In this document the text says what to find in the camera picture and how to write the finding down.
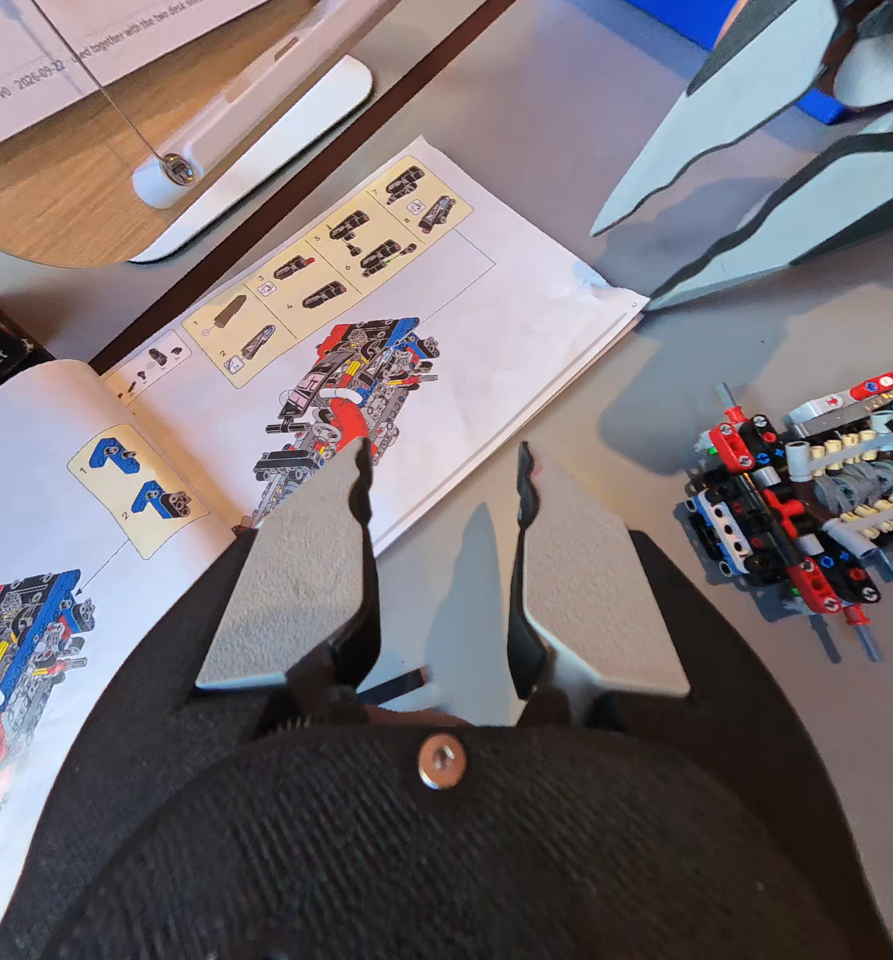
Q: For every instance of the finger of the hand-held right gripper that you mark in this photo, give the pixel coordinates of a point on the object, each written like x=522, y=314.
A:
x=724, y=113
x=799, y=225

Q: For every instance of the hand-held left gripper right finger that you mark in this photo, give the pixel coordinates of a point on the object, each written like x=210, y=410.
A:
x=604, y=601

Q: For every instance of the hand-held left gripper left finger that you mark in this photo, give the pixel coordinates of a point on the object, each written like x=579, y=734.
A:
x=297, y=593

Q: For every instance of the toy brick car chassis model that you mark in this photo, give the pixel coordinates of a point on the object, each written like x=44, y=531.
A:
x=814, y=503

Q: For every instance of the grey desk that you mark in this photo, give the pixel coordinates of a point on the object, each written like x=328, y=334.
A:
x=567, y=188

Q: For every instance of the blue storage bin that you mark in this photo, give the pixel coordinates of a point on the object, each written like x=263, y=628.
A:
x=687, y=20

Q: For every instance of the building instruction booklet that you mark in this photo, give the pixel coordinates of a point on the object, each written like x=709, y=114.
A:
x=229, y=421

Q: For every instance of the toy car set box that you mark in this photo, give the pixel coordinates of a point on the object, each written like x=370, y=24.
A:
x=1, y=354

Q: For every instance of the white sign stand base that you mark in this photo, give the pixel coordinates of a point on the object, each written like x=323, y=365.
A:
x=267, y=135

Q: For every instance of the wooden board instruction sign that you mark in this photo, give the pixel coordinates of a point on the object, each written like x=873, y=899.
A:
x=80, y=113

